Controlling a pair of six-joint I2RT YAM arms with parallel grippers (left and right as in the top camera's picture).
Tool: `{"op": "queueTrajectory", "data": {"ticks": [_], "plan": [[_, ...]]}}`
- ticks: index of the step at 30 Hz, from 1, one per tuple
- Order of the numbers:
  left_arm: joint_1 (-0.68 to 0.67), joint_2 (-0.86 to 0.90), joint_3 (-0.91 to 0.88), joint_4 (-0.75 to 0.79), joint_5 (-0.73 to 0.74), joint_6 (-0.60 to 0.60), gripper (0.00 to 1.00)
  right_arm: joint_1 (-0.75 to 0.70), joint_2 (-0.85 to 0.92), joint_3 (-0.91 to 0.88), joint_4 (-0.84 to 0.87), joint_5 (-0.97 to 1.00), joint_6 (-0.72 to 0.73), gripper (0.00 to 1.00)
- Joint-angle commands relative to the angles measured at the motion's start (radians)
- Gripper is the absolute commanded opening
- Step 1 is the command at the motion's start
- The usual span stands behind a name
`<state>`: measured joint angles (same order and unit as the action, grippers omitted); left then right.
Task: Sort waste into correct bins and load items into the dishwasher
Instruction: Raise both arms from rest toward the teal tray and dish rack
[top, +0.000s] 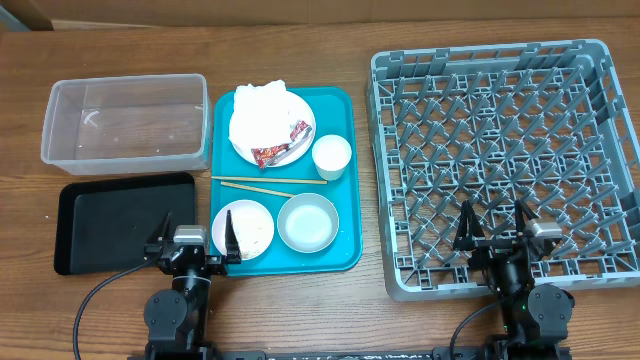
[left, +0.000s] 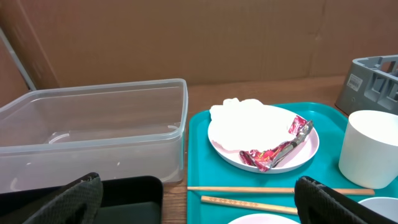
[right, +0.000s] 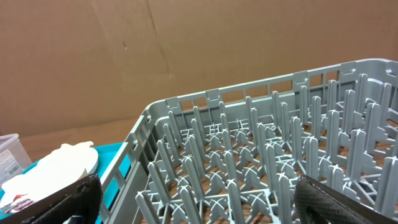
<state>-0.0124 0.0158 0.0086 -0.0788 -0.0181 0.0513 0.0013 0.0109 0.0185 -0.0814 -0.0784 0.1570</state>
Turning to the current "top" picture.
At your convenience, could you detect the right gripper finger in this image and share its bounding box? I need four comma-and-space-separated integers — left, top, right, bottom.
514, 199, 539, 235
454, 200, 485, 245

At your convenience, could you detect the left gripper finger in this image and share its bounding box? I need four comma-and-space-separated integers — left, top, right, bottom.
225, 210, 241, 258
147, 212, 172, 245

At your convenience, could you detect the small pink bowl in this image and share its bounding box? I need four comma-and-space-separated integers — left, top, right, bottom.
211, 200, 275, 261

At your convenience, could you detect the wooden chopstick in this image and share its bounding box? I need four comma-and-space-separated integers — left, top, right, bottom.
211, 175, 328, 185
220, 181, 295, 198

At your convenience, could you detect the grey-white bowl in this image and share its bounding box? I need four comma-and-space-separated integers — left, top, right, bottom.
276, 193, 340, 253

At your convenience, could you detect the red snack wrapper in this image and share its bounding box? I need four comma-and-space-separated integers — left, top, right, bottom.
251, 120, 313, 169

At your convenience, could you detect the white napkin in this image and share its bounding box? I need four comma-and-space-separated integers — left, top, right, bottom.
229, 80, 292, 150

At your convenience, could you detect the white cup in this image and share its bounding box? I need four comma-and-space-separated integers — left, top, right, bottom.
312, 134, 352, 181

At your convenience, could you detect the large white plate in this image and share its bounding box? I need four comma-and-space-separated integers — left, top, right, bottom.
230, 90, 316, 167

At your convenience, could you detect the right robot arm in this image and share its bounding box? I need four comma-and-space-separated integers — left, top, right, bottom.
449, 200, 575, 360

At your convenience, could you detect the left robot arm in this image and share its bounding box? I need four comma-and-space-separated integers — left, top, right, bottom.
144, 213, 241, 360

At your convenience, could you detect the black food waste tray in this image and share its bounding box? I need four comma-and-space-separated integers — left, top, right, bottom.
53, 172, 197, 275

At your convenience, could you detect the grey dishwasher rack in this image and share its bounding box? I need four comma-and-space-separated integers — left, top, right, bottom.
367, 39, 639, 301

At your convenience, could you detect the clear plastic waste bin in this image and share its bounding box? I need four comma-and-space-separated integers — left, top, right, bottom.
41, 73, 212, 175

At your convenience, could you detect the teal serving tray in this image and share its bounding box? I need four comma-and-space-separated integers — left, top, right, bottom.
210, 92, 363, 276

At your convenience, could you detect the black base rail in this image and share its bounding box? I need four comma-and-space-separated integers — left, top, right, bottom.
127, 346, 573, 360

